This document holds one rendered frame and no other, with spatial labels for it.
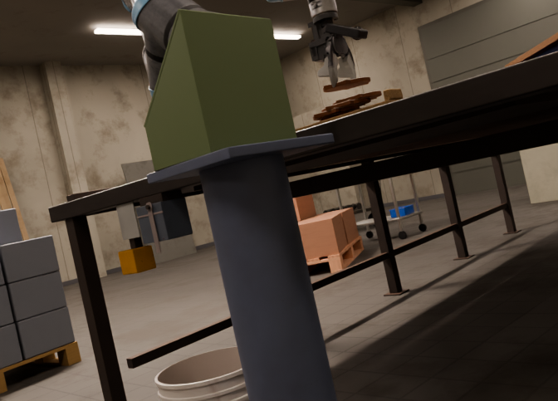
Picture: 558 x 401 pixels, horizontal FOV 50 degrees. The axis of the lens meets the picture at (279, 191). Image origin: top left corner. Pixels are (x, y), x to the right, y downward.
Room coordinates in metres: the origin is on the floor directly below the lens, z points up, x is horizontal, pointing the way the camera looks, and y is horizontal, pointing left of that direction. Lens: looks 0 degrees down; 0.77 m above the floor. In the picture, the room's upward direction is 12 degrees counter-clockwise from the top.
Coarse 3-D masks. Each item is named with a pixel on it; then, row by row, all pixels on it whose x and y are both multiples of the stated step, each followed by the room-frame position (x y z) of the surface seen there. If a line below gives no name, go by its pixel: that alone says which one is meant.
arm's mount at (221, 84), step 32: (192, 32) 1.07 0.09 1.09; (224, 32) 1.13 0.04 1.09; (256, 32) 1.19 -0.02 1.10; (192, 64) 1.05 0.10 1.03; (224, 64) 1.11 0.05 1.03; (256, 64) 1.18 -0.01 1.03; (160, 96) 1.12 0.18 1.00; (192, 96) 1.06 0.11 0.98; (224, 96) 1.10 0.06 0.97; (256, 96) 1.16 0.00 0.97; (160, 128) 1.13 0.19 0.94; (192, 128) 1.08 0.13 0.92; (224, 128) 1.09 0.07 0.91; (256, 128) 1.15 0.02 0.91; (288, 128) 1.22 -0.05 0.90; (160, 160) 1.15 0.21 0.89
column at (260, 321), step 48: (288, 144) 1.10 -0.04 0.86; (240, 192) 1.11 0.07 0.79; (288, 192) 1.16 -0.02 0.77; (240, 240) 1.11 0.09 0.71; (288, 240) 1.13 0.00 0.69; (240, 288) 1.12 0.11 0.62; (288, 288) 1.12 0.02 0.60; (240, 336) 1.14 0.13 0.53; (288, 336) 1.11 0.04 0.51; (288, 384) 1.11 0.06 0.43
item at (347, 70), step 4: (348, 56) 1.69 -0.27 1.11; (340, 60) 1.71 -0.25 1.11; (344, 60) 1.70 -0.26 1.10; (348, 60) 1.69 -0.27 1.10; (340, 64) 1.72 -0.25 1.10; (344, 64) 1.70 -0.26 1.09; (348, 64) 1.69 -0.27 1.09; (352, 64) 1.71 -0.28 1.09; (340, 68) 1.72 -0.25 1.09; (344, 68) 1.72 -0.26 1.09; (348, 68) 1.70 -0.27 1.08; (352, 68) 1.70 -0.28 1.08; (340, 72) 1.73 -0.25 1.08; (344, 72) 1.73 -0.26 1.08; (348, 72) 1.71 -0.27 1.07; (352, 72) 1.70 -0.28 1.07; (340, 76) 1.74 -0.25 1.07; (344, 76) 1.73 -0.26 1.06; (348, 76) 1.73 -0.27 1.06; (352, 76) 1.71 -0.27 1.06
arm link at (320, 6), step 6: (318, 0) 1.65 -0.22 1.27; (324, 0) 1.65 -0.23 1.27; (330, 0) 1.65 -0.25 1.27; (312, 6) 1.67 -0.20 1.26; (318, 6) 1.65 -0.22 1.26; (324, 6) 1.65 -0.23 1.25; (330, 6) 1.65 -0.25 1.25; (312, 12) 1.67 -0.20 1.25; (318, 12) 1.65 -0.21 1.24; (324, 12) 1.65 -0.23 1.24; (336, 12) 1.68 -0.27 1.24; (312, 18) 1.69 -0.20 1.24
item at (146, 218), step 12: (168, 192) 1.87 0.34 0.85; (180, 192) 1.90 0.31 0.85; (144, 204) 1.91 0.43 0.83; (156, 204) 1.85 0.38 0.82; (168, 204) 1.85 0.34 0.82; (180, 204) 1.89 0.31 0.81; (144, 216) 1.89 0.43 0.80; (156, 216) 1.86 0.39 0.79; (168, 216) 1.85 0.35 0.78; (180, 216) 1.88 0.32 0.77; (144, 228) 1.91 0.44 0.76; (156, 228) 1.87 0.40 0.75; (168, 228) 1.84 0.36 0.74; (180, 228) 1.87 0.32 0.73; (144, 240) 1.91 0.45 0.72; (156, 240) 1.86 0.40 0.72
